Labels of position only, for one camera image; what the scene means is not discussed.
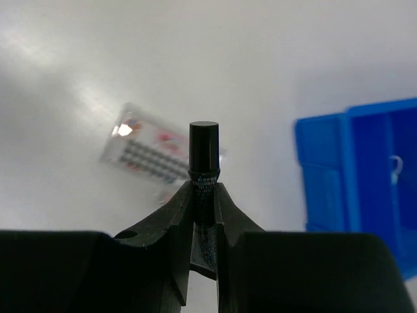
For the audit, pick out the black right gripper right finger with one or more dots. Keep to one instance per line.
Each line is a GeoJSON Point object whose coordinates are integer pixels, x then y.
{"type": "Point", "coordinates": [281, 271]}

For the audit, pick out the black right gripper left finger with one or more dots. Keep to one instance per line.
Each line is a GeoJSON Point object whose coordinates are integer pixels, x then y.
{"type": "Point", "coordinates": [144, 268]}

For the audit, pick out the black mascara tube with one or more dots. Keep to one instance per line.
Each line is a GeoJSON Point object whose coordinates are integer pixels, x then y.
{"type": "Point", "coordinates": [204, 171]}

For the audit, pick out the clear false eyelash box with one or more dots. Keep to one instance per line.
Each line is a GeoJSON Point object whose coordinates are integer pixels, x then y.
{"type": "Point", "coordinates": [150, 148]}

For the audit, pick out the blue plastic divided bin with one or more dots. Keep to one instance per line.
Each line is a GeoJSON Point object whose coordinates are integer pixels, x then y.
{"type": "Point", "coordinates": [346, 173]}

